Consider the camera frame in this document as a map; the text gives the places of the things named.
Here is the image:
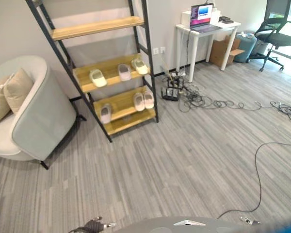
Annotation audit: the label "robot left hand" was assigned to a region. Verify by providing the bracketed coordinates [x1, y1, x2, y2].
[83, 216, 117, 233]

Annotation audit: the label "wooden rack shelf board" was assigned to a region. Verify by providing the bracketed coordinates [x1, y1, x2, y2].
[93, 85, 157, 136]
[72, 53, 151, 94]
[50, 16, 146, 41]

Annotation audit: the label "light pink slipper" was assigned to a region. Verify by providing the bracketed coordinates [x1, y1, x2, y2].
[117, 64, 132, 82]
[100, 103, 112, 125]

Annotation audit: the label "pale green round armchair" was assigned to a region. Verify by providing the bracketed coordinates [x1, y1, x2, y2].
[0, 55, 78, 170]

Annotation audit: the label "white slipper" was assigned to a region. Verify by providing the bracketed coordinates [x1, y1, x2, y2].
[143, 90, 155, 110]
[132, 92, 146, 112]

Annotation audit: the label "light green slipper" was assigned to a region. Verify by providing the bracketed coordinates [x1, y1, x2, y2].
[131, 58, 148, 75]
[89, 69, 108, 88]

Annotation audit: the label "black wifi router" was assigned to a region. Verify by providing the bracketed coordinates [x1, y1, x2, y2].
[162, 87, 179, 101]

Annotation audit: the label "brown cardboard box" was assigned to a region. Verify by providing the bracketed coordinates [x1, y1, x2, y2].
[209, 35, 245, 68]

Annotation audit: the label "white desk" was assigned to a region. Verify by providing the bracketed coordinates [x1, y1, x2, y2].
[175, 20, 242, 83]

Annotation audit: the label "white box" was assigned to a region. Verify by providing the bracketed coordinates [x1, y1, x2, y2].
[181, 10, 192, 26]

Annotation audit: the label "teal round stool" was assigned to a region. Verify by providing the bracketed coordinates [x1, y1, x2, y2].
[233, 32, 258, 64]

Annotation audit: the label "open laptop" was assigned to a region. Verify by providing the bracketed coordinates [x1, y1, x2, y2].
[190, 3, 224, 33]

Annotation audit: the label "black office chair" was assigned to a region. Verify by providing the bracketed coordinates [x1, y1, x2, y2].
[248, 0, 291, 72]

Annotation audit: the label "tangled black cables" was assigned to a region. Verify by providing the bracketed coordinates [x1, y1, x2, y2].
[161, 65, 291, 127]

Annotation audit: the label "long black floor cable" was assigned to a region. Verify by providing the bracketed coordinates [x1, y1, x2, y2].
[217, 141, 291, 220]

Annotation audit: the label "black metal shoe rack frame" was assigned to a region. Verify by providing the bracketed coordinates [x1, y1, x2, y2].
[25, 0, 160, 143]

